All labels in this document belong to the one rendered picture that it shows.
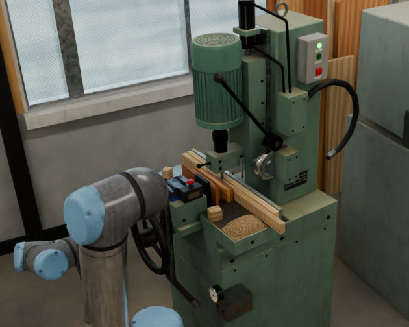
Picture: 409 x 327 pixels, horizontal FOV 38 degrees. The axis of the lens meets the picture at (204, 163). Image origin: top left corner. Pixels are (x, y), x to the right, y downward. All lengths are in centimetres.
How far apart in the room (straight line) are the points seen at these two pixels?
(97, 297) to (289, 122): 103
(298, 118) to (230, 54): 35
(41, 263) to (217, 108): 80
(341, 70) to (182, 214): 186
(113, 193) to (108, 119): 227
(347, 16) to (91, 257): 277
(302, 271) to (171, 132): 152
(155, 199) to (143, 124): 230
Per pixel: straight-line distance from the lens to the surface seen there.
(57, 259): 181
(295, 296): 258
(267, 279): 241
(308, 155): 241
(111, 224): 128
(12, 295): 346
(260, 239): 212
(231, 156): 225
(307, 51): 214
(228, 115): 211
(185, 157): 252
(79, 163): 359
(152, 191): 131
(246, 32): 211
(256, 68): 214
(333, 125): 382
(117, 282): 142
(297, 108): 215
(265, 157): 221
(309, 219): 240
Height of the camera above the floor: 211
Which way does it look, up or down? 28 degrees down
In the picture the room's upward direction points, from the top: 4 degrees counter-clockwise
